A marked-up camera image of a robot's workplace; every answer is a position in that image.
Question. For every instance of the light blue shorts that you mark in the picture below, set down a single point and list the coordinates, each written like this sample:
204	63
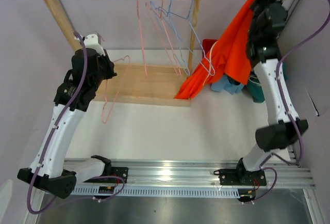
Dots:
226	83

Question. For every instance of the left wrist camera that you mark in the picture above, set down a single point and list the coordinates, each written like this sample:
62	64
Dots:
92	43

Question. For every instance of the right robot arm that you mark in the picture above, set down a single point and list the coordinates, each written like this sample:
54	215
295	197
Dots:
284	125

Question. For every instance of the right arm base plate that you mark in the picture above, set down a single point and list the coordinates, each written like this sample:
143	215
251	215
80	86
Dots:
234	177

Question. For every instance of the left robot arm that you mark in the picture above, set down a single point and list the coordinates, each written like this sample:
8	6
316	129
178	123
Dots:
89	68

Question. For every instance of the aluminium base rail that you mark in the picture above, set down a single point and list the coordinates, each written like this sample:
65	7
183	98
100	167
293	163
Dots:
199	174

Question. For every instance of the orange shorts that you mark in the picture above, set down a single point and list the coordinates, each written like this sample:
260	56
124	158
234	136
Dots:
227	56

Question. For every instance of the wooden clothes rack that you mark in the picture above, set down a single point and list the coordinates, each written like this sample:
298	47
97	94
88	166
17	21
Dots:
155	85

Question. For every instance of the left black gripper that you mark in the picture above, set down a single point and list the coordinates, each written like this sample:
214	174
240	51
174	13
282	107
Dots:
105	59

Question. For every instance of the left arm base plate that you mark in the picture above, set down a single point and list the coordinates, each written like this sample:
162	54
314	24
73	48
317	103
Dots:
119	172

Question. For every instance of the white slotted cable duct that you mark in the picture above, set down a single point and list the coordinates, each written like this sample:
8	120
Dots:
134	191

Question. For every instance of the teal shorts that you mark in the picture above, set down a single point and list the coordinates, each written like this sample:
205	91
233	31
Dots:
257	89

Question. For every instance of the red plastic bin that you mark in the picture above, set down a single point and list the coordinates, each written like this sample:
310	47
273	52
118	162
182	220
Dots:
207	44

